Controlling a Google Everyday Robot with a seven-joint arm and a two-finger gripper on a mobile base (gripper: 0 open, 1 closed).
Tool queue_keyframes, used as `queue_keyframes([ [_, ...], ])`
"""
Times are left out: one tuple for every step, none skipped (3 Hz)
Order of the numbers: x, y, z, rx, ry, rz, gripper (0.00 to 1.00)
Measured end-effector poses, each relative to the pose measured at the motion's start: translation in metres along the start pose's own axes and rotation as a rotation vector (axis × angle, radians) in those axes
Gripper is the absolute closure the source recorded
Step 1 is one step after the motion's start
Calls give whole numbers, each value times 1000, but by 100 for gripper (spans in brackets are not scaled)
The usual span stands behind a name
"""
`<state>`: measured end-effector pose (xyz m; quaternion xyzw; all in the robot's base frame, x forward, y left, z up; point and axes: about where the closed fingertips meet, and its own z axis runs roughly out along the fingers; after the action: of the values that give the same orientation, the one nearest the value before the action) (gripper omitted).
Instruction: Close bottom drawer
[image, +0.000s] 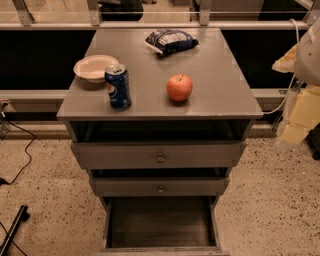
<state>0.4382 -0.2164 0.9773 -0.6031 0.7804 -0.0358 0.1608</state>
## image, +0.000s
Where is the black floor cable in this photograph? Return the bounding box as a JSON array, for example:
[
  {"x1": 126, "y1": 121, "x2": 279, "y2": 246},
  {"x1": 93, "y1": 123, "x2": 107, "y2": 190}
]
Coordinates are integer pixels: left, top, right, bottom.
[{"x1": 0, "y1": 111, "x2": 37, "y2": 186}]

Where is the grey top drawer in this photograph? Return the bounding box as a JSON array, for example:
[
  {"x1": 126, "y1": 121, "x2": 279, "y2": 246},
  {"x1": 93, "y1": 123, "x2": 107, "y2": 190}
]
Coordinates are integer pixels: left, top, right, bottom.
[{"x1": 71, "y1": 141, "x2": 246, "y2": 169}]

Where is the black metal bar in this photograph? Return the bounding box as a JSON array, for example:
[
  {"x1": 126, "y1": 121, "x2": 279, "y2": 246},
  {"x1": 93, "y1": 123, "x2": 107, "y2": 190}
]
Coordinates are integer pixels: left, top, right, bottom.
[{"x1": 0, "y1": 205, "x2": 30, "y2": 256}]

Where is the white cable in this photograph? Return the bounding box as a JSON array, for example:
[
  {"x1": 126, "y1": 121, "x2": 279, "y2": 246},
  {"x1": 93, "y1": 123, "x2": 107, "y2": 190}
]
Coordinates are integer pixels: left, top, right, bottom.
[{"x1": 262, "y1": 18, "x2": 301, "y2": 116}]

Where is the blue chip bag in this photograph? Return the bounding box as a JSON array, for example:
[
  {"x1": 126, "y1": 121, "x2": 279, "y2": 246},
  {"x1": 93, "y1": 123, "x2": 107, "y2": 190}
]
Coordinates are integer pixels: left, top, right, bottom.
[{"x1": 144, "y1": 29, "x2": 199, "y2": 56}]

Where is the blue Pepsi soda can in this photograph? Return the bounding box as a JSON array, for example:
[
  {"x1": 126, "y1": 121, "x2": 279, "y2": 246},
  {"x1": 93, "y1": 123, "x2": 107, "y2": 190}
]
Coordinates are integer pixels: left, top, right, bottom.
[{"x1": 105, "y1": 63, "x2": 131, "y2": 110}]

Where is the grey middle drawer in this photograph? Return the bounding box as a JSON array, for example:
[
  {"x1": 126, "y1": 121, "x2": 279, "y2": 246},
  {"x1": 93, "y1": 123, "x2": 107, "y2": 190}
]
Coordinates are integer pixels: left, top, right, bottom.
[{"x1": 89, "y1": 177, "x2": 229, "y2": 197}]

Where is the grey metal railing frame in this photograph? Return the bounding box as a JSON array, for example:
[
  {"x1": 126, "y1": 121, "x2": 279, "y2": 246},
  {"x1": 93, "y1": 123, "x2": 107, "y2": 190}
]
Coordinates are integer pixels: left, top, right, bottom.
[{"x1": 0, "y1": 0, "x2": 320, "y2": 113}]

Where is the white paper bowl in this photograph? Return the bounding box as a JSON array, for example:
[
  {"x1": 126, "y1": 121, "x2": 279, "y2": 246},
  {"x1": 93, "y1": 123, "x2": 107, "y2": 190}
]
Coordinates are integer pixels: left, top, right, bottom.
[{"x1": 73, "y1": 55, "x2": 118, "y2": 83}]

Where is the grey bottom drawer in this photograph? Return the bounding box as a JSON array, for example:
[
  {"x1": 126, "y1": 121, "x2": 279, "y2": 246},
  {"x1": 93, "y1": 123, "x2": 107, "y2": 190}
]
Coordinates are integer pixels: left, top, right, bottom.
[{"x1": 93, "y1": 196, "x2": 231, "y2": 256}]

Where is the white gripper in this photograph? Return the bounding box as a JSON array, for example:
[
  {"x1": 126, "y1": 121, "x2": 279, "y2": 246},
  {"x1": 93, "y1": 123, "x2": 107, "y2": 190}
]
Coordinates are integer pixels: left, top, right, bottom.
[{"x1": 272, "y1": 45, "x2": 320, "y2": 149}]

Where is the grey drawer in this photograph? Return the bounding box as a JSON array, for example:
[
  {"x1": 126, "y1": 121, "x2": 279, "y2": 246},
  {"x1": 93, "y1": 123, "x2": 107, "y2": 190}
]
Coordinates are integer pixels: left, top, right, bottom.
[
  {"x1": 71, "y1": 141, "x2": 246, "y2": 169},
  {"x1": 89, "y1": 177, "x2": 229, "y2": 197},
  {"x1": 93, "y1": 196, "x2": 231, "y2": 256}
]

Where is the red apple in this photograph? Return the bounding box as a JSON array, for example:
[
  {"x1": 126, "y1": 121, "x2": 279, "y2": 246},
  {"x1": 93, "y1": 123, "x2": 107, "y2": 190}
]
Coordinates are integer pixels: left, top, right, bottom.
[{"x1": 166, "y1": 74, "x2": 193, "y2": 102}]

